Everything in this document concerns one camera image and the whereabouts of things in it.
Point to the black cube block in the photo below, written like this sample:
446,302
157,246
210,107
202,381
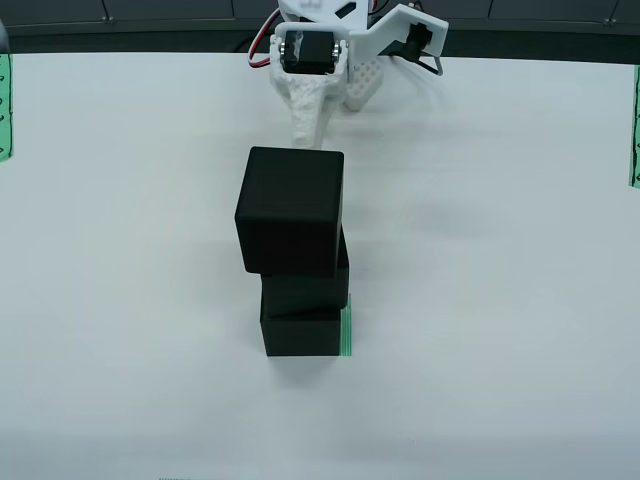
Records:
305,292
290,210
300,335

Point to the white perforated base block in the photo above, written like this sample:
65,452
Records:
364,82

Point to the green square marker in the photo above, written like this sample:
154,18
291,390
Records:
347,335

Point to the green tape strip with writing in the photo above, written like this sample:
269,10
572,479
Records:
5,110
635,125

